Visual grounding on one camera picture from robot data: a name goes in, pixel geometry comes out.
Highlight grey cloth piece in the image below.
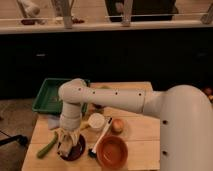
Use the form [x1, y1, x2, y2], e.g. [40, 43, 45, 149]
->
[48, 116, 59, 130]

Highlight orange bowl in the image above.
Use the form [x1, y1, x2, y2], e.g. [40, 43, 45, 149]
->
[97, 135, 128, 170]

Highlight orange round fruit toy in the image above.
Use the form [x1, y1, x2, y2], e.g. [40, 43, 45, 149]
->
[112, 119, 124, 133]

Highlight purple bowl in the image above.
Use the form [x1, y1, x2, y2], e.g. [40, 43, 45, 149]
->
[60, 135, 86, 161]

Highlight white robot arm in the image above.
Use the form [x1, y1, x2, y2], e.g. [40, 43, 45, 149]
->
[58, 79, 213, 171]

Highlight green cucumber toy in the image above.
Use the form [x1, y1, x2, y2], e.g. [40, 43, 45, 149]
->
[36, 132, 58, 159]

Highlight green plastic tray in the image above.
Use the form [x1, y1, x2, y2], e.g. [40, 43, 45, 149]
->
[32, 77, 91, 116]

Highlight white round cup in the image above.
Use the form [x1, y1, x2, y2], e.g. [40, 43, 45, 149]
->
[88, 113, 105, 131]

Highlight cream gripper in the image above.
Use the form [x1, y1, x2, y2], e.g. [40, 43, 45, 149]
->
[57, 129, 80, 157]

